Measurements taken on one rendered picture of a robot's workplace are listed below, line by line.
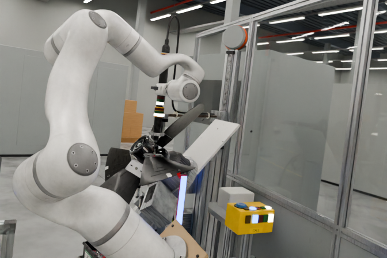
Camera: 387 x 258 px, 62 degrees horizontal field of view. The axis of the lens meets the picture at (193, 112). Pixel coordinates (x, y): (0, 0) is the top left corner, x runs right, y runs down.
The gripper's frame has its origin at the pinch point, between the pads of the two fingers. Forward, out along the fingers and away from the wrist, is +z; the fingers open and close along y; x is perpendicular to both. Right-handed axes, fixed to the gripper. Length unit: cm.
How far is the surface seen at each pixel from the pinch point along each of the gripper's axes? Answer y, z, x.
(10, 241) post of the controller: -53, -38, -48
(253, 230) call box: 28, -41, -49
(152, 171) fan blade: -6.1, -17.5, -33.0
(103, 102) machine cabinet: 68, 576, -35
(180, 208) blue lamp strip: 0, -35, -42
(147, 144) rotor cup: -2.9, 3.8, -26.1
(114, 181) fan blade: -15.5, 5.6, -43.8
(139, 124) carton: 217, 805, -100
